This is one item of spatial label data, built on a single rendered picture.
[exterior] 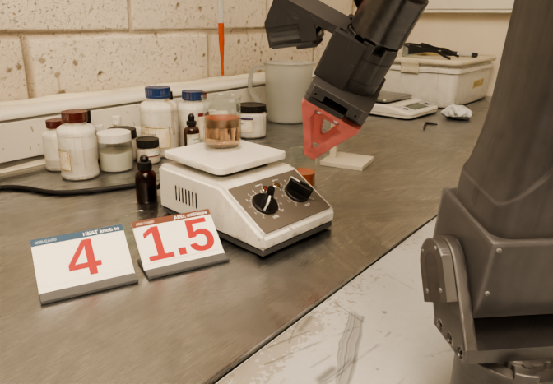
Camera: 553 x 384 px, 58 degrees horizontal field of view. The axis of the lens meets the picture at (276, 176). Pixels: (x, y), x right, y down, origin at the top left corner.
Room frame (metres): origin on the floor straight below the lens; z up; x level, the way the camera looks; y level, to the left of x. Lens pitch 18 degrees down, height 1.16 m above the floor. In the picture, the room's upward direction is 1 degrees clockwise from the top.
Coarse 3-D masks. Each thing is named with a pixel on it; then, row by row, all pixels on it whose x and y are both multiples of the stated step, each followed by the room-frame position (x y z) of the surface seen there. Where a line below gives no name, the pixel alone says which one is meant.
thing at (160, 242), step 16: (160, 224) 0.51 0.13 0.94; (176, 224) 0.52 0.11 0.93; (192, 224) 0.52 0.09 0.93; (208, 224) 0.53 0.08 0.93; (144, 240) 0.49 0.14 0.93; (160, 240) 0.50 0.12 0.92; (176, 240) 0.50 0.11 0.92; (192, 240) 0.51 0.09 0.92; (208, 240) 0.51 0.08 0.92; (144, 256) 0.48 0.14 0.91; (160, 256) 0.48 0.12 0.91; (176, 256) 0.49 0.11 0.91
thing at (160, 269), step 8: (136, 232) 0.50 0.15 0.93; (216, 232) 0.53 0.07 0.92; (136, 240) 0.49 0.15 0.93; (184, 256) 0.49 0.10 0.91; (192, 256) 0.49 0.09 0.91; (200, 256) 0.50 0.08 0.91; (208, 256) 0.50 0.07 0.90; (216, 256) 0.50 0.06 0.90; (224, 256) 0.50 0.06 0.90; (144, 264) 0.47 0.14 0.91; (152, 264) 0.47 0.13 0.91; (160, 264) 0.48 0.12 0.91; (168, 264) 0.48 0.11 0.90; (176, 264) 0.48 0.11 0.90; (184, 264) 0.48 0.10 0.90; (192, 264) 0.48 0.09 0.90; (200, 264) 0.48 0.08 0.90; (208, 264) 0.48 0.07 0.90; (144, 272) 0.47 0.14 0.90; (152, 272) 0.46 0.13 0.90; (160, 272) 0.46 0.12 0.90; (168, 272) 0.46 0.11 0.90; (176, 272) 0.47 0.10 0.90
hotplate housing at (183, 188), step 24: (168, 168) 0.63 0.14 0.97; (192, 168) 0.62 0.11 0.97; (264, 168) 0.62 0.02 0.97; (288, 168) 0.63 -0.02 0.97; (168, 192) 0.62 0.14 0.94; (192, 192) 0.58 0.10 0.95; (216, 192) 0.55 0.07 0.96; (216, 216) 0.55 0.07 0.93; (240, 216) 0.52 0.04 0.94; (312, 216) 0.56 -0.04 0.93; (240, 240) 0.53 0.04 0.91; (264, 240) 0.50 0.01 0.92; (288, 240) 0.53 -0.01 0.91
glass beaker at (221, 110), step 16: (208, 96) 0.67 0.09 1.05; (224, 96) 0.68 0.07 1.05; (240, 96) 0.66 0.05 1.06; (208, 112) 0.64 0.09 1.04; (224, 112) 0.63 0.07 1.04; (240, 112) 0.66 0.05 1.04; (208, 128) 0.64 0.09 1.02; (224, 128) 0.63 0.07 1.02; (240, 128) 0.66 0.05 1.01; (208, 144) 0.64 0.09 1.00; (224, 144) 0.63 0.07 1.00; (240, 144) 0.65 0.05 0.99
